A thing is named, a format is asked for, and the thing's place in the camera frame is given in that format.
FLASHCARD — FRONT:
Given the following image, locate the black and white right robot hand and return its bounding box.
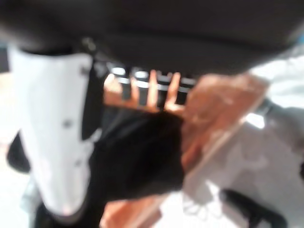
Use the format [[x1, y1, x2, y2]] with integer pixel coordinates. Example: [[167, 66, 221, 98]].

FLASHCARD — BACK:
[[0, 0, 304, 224]]

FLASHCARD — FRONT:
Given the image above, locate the dark navy garment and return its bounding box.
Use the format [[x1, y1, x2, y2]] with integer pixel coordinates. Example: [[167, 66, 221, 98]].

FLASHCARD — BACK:
[[7, 104, 186, 228]]

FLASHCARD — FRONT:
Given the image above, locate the tan wicker laundry basket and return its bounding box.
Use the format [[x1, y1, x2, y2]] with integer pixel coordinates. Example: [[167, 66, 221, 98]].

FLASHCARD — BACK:
[[99, 71, 271, 228]]

